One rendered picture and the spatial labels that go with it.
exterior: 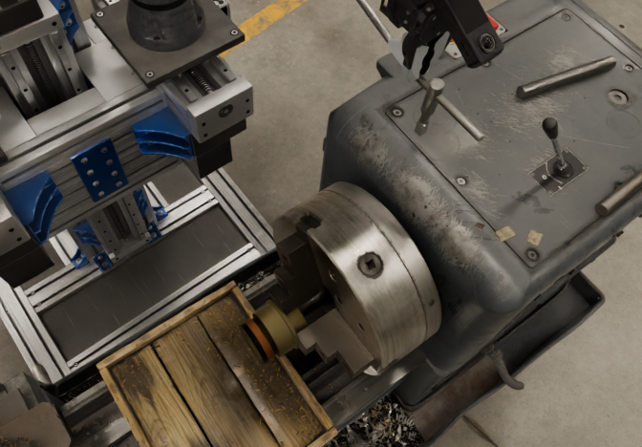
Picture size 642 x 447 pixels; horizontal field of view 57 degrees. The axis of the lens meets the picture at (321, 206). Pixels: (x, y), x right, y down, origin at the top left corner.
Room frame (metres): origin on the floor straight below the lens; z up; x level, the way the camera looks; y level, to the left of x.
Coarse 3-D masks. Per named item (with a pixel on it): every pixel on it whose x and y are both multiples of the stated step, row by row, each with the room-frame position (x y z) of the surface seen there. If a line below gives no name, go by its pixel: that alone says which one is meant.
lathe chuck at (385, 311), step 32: (320, 192) 0.51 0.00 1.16; (288, 224) 0.44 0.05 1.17; (320, 224) 0.42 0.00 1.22; (352, 224) 0.42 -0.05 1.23; (320, 256) 0.38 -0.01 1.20; (352, 256) 0.37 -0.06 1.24; (384, 256) 0.38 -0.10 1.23; (352, 288) 0.32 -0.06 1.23; (384, 288) 0.33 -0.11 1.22; (352, 320) 0.31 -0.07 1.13; (384, 320) 0.29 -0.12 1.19; (416, 320) 0.31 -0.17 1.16; (384, 352) 0.26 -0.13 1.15
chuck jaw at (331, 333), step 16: (320, 320) 0.31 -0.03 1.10; (336, 320) 0.31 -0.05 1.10; (304, 336) 0.28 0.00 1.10; (320, 336) 0.28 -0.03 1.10; (336, 336) 0.29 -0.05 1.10; (352, 336) 0.29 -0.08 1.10; (304, 352) 0.26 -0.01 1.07; (320, 352) 0.26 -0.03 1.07; (336, 352) 0.26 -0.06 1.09; (352, 352) 0.26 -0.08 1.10; (368, 352) 0.27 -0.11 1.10; (352, 368) 0.24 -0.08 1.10
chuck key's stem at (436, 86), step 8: (432, 80) 0.58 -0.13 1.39; (440, 80) 0.59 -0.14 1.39; (432, 88) 0.57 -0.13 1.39; (440, 88) 0.57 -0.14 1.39; (424, 96) 0.58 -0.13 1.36; (432, 96) 0.57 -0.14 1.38; (424, 104) 0.57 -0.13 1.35; (432, 104) 0.57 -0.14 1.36; (424, 112) 0.57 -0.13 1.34; (432, 112) 0.57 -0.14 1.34; (424, 120) 0.57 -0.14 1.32; (416, 128) 0.58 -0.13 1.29; (424, 128) 0.57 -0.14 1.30
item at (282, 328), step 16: (272, 304) 0.32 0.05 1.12; (256, 320) 0.29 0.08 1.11; (272, 320) 0.29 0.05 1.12; (288, 320) 0.29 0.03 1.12; (304, 320) 0.31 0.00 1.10; (256, 336) 0.26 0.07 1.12; (272, 336) 0.27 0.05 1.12; (288, 336) 0.27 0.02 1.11; (256, 352) 0.25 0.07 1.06; (272, 352) 0.25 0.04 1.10
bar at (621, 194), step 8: (632, 176) 0.56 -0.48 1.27; (640, 176) 0.56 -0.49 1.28; (624, 184) 0.54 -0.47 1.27; (632, 184) 0.54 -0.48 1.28; (640, 184) 0.54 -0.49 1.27; (616, 192) 0.52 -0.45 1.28; (624, 192) 0.52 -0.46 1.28; (632, 192) 0.53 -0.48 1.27; (608, 200) 0.50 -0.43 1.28; (616, 200) 0.51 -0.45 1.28; (624, 200) 0.51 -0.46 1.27; (600, 208) 0.49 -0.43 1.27; (608, 208) 0.49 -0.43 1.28
